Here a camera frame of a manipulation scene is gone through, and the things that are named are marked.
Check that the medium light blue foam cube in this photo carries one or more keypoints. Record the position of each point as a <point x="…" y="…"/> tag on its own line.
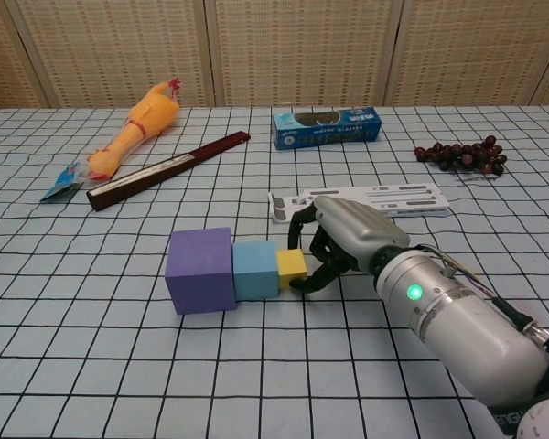
<point x="256" y="274"/>

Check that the dark red grape bunch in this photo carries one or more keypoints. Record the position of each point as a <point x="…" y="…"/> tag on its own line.
<point x="466" y="157"/>

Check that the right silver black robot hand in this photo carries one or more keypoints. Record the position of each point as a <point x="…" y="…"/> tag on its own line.
<point x="357" y="228"/>

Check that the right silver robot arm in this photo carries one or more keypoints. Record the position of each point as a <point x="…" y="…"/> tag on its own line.
<point x="462" y="320"/>

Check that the dark red folded fan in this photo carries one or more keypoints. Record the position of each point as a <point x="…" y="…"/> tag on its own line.
<point x="164" y="167"/>

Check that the bamboo folding screen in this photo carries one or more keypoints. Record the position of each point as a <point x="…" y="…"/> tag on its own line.
<point x="302" y="46"/>

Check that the blue white small packet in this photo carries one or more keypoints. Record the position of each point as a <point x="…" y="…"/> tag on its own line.
<point x="61" y="185"/>

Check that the white folding laptop stand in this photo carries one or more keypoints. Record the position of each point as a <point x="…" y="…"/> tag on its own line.
<point x="421" y="196"/>

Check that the blue cookie box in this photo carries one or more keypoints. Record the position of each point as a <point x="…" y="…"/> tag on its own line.
<point x="325" y="132"/>

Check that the small yellow foam cube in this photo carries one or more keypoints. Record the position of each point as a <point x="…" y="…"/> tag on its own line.
<point x="290" y="270"/>

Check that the yellow rubber chicken toy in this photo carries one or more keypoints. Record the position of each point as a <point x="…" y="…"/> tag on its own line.
<point x="151" y="114"/>

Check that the large purple foam cube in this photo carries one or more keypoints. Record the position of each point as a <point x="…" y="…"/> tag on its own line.
<point x="201" y="279"/>

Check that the blue checkered tablecloth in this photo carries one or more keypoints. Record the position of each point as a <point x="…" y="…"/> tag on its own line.
<point x="119" y="366"/>

